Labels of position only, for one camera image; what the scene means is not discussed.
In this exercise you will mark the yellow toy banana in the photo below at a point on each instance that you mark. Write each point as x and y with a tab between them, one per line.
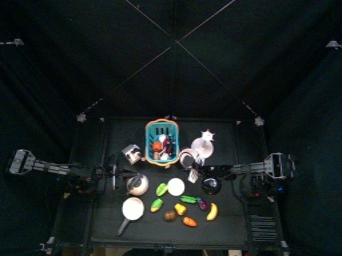
213	212

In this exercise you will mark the white toy egg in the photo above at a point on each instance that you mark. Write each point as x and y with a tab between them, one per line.
162	137

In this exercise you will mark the teal basket with orange rim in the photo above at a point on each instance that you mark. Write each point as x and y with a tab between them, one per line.
152	133

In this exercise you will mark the brown toy kiwi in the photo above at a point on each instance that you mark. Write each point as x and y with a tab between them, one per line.
170	216

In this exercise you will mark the white star shaped toy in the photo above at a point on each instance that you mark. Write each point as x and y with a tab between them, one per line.
208	135

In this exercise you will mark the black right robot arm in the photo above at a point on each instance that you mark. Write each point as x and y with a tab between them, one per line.
268	166

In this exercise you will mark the toy corn with green husk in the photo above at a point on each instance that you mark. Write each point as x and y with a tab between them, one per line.
157	205

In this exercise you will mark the yellow toy bell pepper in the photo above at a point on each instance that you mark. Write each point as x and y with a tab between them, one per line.
181	209

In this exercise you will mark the silver toy pot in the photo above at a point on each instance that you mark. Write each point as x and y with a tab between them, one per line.
189	158

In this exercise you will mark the dark red toy bottle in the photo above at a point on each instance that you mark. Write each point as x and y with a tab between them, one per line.
168	144

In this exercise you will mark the purple toy eggplant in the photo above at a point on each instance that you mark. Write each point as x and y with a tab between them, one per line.
204	204

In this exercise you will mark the black round bowl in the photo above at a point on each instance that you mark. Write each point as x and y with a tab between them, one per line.
212	185

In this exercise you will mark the orange toy fruit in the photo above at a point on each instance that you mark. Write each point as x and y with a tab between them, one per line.
157	146

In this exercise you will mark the metal table clamp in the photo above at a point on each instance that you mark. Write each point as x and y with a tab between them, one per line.
45	247

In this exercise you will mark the grey frame corner bracket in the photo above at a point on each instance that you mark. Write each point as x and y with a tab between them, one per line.
333	44
81	117
17	42
260	121

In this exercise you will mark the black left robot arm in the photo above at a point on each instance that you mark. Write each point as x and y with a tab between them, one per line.
49	167

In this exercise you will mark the orange toy carrot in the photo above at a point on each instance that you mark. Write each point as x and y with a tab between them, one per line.
190	221

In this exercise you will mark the white round toy food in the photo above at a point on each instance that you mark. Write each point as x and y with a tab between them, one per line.
165	156

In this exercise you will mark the green toy cucumber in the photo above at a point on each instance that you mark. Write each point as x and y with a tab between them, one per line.
189	199

